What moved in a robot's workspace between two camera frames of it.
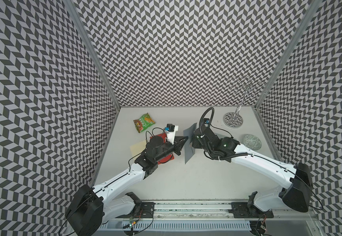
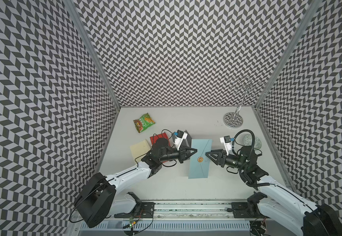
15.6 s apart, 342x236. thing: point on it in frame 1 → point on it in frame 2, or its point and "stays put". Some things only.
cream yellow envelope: (138, 148) stays put
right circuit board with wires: (258, 227) stays put
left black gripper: (179, 142) → (183, 156)
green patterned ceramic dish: (252, 142) stays put
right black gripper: (195, 143) → (222, 154)
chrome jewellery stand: (245, 85) stays put
